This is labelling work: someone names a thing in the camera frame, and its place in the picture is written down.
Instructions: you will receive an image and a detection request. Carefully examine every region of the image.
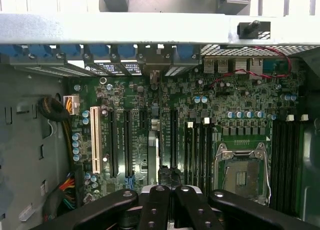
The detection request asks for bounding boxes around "CPU socket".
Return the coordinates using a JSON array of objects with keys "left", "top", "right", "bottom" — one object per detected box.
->
[{"left": 214, "top": 142, "right": 273, "bottom": 206}]

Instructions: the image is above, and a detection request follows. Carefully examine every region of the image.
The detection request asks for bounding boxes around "green RAM stick with label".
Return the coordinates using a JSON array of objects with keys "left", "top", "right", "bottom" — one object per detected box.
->
[{"left": 184, "top": 121, "right": 195, "bottom": 190}]

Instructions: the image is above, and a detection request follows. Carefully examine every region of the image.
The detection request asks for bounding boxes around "long black expansion slot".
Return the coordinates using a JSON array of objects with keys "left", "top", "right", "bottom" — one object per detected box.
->
[
  {"left": 109, "top": 109, "right": 118, "bottom": 179},
  {"left": 170, "top": 109, "right": 179, "bottom": 170},
  {"left": 123, "top": 109, "right": 133, "bottom": 179}
]

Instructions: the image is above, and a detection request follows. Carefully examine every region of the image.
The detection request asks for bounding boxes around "white expansion slot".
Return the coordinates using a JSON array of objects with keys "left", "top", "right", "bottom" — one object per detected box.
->
[{"left": 90, "top": 106, "right": 103, "bottom": 173}]

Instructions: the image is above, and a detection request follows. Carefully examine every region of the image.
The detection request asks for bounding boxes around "short black expansion slot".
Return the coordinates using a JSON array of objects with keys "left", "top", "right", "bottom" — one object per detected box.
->
[{"left": 139, "top": 109, "right": 148, "bottom": 131}]

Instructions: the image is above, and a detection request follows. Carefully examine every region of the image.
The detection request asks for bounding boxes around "green Dell motherboard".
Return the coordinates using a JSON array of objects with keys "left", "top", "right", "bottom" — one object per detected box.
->
[{"left": 67, "top": 57, "right": 308, "bottom": 211}]

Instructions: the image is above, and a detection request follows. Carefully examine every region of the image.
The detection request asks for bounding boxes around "white motherboard power connector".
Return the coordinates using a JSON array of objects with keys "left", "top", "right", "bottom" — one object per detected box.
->
[{"left": 62, "top": 94, "right": 81, "bottom": 116}]

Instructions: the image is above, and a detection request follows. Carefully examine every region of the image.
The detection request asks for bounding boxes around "grey power supply unit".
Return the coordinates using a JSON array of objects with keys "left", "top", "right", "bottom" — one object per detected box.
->
[{"left": 0, "top": 64, "right": 72, "bottom": 230}]

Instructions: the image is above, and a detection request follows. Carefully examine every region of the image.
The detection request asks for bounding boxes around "blue card retention clip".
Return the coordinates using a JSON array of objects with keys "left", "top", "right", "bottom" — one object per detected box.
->
[
  {"left": 87, "top": 44, "right": 111, "bottom": 59},
  {"left": 59, "top": 44, "right": 83, "bottom": 58},
  {"left": 28, "top": 44, "right": 53, "bottom": 59},
  {"left": 0, "top": 44, "right": 23, "bottom": 64},
  {"left": 116, "top": 44, "right": 139, "bottom": 58},
  {"left": 175, "top": 44, "right": 195, "bottom": 64}
]

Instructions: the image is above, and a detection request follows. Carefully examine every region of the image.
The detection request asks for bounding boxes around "black open PC case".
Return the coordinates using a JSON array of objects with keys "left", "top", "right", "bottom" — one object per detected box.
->
[{"left": 0, "top": 12, "right": 320, "bottom": 230}]

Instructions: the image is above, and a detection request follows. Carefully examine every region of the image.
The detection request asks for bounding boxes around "black connector with coloured wires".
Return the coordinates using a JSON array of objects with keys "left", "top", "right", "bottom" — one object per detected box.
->
[{"left": 57, "top": 171, "right": 85, "bottom": 210}]

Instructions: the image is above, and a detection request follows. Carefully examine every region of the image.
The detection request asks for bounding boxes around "braided black power cable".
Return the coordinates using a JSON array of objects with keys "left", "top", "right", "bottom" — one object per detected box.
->
[{"left": 37, "top": 96, "right": 75, "bottom": 167}]

